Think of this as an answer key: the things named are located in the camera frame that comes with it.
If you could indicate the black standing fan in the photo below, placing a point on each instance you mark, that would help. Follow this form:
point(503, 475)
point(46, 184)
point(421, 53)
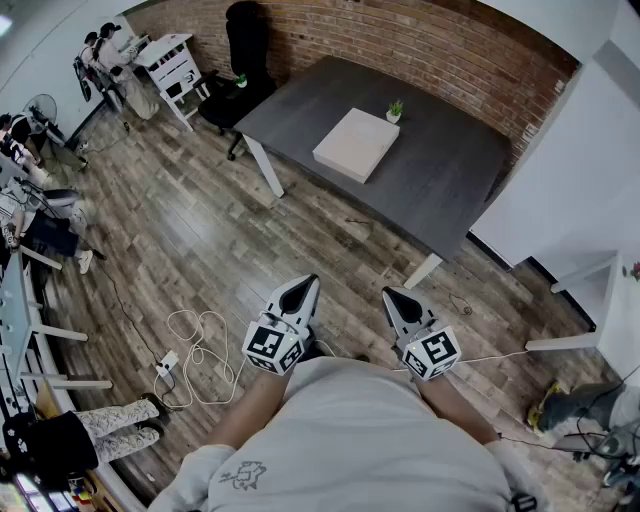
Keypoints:
point(42, 112)

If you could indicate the pink artificial flowers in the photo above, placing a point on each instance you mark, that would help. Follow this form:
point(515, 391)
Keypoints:
point(633, 271)

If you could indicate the small green potted plant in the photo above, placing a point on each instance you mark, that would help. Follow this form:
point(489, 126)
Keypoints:
point(241, 81)
point(394, 114)

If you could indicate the white frame table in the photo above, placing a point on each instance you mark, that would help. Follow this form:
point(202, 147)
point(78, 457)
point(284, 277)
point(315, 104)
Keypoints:
point(15, 310)

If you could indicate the person's right forearm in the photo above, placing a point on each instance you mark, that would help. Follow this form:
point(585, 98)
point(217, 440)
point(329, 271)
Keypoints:
point(450, 407)

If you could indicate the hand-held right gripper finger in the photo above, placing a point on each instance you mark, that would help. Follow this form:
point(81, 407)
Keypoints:
point(395, 315)
point(417, 310)

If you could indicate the white side cabinet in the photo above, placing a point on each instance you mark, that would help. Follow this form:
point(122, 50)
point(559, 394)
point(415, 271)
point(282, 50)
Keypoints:
point(165, 55)

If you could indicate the black office chair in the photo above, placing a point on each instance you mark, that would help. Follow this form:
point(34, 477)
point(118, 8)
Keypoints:
point(247, 40)

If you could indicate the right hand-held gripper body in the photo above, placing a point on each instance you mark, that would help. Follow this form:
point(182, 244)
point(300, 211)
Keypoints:
point(432, 352)

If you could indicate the dark bag with yellow trim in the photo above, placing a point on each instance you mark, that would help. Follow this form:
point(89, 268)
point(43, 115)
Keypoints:
point(575, 405)

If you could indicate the beige cardboard box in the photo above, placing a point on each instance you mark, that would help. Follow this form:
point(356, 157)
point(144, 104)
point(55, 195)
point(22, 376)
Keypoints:
point(357, 142)

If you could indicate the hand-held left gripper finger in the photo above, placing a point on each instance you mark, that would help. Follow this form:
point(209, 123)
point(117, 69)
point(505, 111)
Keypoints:
point(307, 305)
point(282, 302)

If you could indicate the person's light grey shirt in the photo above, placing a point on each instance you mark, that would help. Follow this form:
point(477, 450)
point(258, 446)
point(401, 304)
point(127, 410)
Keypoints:
point(360, 440)

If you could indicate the person's left forearm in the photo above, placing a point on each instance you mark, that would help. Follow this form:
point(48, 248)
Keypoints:
point(250, 407)

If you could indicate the white power strip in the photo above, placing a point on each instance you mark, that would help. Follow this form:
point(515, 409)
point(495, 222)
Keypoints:
point(167, 362)

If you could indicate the dark grey table top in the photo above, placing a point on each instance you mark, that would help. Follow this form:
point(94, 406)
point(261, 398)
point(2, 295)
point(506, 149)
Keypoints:
point(440, 165)

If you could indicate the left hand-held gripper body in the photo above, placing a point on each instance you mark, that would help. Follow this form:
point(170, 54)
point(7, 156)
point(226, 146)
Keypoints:
point(272, 345)

